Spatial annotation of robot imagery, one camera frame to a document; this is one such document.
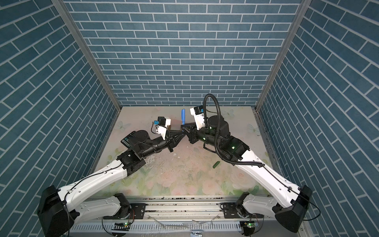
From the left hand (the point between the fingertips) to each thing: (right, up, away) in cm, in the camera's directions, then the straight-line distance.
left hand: (185, 134), depth 65 cm
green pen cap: (+17, -21, +25) cm, 37 cm away
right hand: (-2, +4, -1) cm, 5 cm away
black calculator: (-43, -8, +34) cm, 55 cm away
